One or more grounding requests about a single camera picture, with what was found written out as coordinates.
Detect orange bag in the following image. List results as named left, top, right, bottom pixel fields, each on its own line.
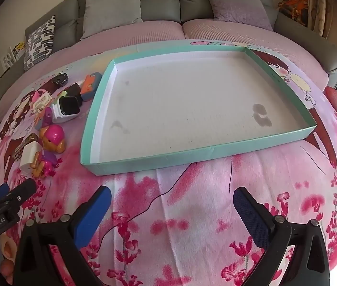
left=277, top=0, right=309, bottom=26

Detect brown gold box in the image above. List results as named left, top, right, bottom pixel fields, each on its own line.
left=12, top=133, right=39, bottom=161

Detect black toy car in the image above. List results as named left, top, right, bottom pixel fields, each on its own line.
left=52, top=72, right=69, bottom=86

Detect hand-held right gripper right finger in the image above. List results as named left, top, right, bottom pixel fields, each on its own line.
left=233, top=187, right=331, bottom=286

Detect white charger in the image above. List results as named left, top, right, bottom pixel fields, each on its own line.
left=19, top=141, right=44, bottom=174

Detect books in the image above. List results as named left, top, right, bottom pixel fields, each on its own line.
left=1, top=42, right=26, bottom=72

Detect grey sofa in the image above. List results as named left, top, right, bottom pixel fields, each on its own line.
left=0, top=0, right=337, bottom=126

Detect teal rimmed white tray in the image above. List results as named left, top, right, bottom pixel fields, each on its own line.
left=80, top=44, right=317, bottom=176

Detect pink-haired toy figure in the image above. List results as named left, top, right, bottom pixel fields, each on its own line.
left=39, top=124, right=67, bottom=155

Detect black charger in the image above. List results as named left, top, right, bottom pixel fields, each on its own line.
left=65, top=84, right=82, bottom=103

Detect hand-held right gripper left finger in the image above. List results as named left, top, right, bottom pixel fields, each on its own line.
left=13, top=185, right=112, bottom=286

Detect orange and blue toy block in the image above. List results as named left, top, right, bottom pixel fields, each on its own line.
left=84, top=72, right=103, bottom=87
left=80, top=83, right=97, bottom=102

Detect person's left hand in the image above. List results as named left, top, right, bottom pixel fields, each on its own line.
left=0, top=234, right=18, bottom=285

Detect printed cartoon blanket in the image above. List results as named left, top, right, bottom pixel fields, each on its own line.
left=0, top=39, right=337, bottom=286

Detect cream toy cart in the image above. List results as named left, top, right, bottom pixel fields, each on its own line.
left=33, top=93, right=53, bottom=113

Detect black white patterned pillow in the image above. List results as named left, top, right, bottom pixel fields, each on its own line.
left=24, top=16, right=56, bottom=72

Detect orange purple small toy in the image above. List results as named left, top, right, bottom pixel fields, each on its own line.
left=30, top=150, right=63, bottom=181

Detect white smartwatch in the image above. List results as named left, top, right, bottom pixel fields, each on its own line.
left=51, top=91, right=83, bottom=124

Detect purple grey pillow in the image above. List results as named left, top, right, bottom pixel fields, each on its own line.
left=201, top=0, right=274, bottom=32

